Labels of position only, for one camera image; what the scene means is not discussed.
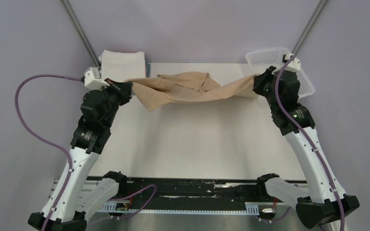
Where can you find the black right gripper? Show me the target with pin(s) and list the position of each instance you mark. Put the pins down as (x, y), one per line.
(259, 80)

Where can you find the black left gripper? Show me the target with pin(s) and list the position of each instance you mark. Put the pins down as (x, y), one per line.
(124, 89)

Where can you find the beige t shirt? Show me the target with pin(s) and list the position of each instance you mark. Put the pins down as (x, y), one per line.
(188, 87)

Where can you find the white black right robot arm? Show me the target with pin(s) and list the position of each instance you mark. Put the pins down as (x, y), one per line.
(325, 200)

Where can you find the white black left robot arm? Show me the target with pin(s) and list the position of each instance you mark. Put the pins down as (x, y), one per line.
(65, 210)

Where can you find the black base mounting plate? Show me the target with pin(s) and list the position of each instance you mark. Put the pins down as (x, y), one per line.
(188, 190)

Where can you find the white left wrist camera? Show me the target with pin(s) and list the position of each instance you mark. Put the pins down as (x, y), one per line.
(92, 79)

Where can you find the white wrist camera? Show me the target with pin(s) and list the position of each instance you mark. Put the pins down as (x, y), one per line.
(92, 79)
(290, 63)

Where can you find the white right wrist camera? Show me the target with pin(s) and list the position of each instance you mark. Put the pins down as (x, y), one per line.
(290, 63)

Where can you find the aluminium frame rail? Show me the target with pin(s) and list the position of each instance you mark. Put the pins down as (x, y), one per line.
(52, 209)

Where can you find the left corner metal post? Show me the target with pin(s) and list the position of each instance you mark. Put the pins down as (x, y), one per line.
(80, 31)

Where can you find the corner metal post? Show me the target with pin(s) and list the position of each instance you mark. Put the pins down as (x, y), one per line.
(309, 26)
(80, 31)

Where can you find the right corner metal post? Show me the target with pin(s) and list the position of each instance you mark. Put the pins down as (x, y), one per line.
(309, 26)

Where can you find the slotted white cable duct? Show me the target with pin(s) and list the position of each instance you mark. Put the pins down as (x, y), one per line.
(209, 208)

